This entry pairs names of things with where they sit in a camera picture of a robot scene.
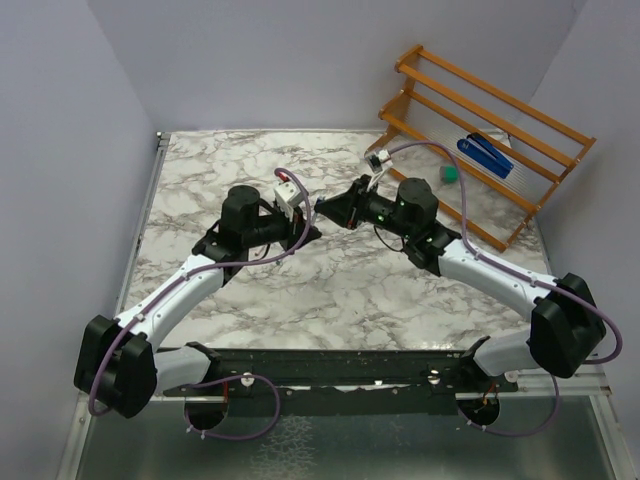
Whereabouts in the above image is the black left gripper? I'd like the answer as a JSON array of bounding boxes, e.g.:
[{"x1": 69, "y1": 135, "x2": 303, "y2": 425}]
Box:
[{"x1": 245, "y1": 202, "x2": 323, "y2": 255}]

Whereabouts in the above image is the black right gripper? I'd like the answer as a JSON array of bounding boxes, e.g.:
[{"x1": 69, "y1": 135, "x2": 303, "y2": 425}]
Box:
[{"x1": 313, "y1": 177, "x2": 413, "y2": 241}]

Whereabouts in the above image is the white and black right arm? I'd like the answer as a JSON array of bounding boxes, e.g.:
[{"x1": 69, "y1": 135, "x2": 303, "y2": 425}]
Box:
[{"x1": 315, "y1": 175, "x2": 606, "y2": 391}]

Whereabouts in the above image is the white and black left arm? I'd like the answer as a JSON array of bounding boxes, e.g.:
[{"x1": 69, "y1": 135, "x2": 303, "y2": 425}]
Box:
[{"x1": 74, "y1": 179, "x2": 321, "y2": 418}]

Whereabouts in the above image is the green cube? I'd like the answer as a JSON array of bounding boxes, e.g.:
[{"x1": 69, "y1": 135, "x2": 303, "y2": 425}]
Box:
[{"x1": 439, "y1": 165, "x2": 459, "y2": 184}]

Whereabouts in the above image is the blue stapler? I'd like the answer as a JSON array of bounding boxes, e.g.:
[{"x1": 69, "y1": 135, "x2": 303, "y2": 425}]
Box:
[{"x1": 456, "y1": 133, "x2": 514, "y2": 179}]

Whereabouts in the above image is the orange wooden rack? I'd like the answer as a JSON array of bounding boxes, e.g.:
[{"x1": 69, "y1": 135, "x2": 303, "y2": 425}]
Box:
[{"x1": 370, "y1": 45, "x2": 596, "y2": 251}]

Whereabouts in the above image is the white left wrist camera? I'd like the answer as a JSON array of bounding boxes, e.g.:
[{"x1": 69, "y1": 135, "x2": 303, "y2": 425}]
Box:
[{"x1": 274, "y1": 181, "x2": 304, "y2": 219}]

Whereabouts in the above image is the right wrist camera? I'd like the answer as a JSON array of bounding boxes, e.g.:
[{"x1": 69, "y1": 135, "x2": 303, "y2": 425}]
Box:
[{"x1": 365, "y1": 149, "x2": 393, "y2": 191}]

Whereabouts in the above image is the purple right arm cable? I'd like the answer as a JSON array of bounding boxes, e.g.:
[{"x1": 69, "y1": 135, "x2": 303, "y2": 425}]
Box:
[{"x1": 387, "y1": 141, "x2": 625, "y2": 364}]

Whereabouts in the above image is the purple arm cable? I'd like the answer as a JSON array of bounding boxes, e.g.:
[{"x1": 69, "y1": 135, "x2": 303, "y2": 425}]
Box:
[
  {"x1": 387, "y1": 141, "x2": 625, "y2": 364},
  {"x1": 88, "y1": 167, "x2": 314, "y2": 417}
]

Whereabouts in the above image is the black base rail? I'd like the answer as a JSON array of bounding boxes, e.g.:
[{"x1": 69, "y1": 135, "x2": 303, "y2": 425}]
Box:
[{"x1": 165, "y1": 348, "x2": 518, "y2": 416}]

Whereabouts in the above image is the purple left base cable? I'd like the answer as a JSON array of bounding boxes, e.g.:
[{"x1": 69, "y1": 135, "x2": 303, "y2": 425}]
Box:
[{"x1": 185, "y1": 373, "x2": 281, "y2": 442}]

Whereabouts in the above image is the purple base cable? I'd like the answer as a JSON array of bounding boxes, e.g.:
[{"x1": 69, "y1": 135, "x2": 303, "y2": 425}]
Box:
[
  {"x1": 464, "y1": 374, "x2": 562, "y2": 437},
  {"x1": 185, "y1": 373, "x2": 281, "y2": 442}
]

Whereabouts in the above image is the aluminium table frame rail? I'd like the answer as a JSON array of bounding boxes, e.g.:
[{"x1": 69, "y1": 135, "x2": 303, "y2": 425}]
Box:
[{"x1": 113, "y1": 132, "x2": 172, "y2": 317}]

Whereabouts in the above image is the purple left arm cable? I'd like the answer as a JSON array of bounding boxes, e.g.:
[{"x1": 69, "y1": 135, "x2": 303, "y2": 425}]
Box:
[{"x1": 88, "y1": 167, "x2": 314, "y2": 417}]

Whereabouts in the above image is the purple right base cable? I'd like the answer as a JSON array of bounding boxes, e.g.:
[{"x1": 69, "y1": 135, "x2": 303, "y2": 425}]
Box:
[{"x1": 464, "y1": 374, "x2": 562, "y2": 437}]

